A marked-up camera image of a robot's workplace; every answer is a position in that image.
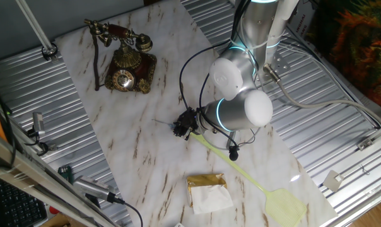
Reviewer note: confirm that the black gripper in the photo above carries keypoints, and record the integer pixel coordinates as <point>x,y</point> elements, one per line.
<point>190,119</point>

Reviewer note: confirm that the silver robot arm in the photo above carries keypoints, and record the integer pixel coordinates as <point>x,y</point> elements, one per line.
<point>241,110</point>

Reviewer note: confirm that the vintage brass rotary phone base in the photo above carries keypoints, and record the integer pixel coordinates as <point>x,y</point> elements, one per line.
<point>127,80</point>

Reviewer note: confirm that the gold tissue pack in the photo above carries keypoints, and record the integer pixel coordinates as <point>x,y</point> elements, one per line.
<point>209,195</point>

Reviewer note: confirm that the small white object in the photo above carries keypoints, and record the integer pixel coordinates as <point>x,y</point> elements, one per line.
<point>179,225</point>

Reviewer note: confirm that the green hex key holder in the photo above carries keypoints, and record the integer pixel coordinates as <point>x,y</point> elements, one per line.
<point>66,174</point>

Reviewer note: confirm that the yellow-green fly swatter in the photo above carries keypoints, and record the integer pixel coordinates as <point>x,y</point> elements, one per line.
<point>285,208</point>

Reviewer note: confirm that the red emergency stop button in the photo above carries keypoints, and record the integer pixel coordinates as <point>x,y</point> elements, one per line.
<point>53,210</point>

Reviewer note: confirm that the white square tag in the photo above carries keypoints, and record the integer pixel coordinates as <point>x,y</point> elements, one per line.
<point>333,180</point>

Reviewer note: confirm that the white box with red print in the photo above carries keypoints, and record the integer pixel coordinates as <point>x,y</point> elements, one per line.
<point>305,23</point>

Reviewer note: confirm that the white slanted pole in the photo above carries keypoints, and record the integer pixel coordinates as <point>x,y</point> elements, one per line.
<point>32,23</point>

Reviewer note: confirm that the black keyboard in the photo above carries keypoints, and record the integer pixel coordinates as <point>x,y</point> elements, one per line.
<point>17,208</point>

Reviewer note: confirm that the small metal hook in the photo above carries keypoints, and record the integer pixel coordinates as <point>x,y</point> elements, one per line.
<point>364,170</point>

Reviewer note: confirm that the colourful patterned cloth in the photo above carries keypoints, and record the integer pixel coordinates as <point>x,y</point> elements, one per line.
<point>361,47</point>

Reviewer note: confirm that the silver ribbed camera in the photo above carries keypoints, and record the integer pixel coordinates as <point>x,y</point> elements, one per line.
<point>92,187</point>

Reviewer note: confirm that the small silver camera on mount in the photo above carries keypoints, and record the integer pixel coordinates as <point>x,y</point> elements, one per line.
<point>38,123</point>

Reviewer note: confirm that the aluminium frame bar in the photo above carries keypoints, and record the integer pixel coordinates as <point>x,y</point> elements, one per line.
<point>36,175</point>

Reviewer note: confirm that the small metal corner bracket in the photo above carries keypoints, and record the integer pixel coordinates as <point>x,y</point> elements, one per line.
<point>365,144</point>

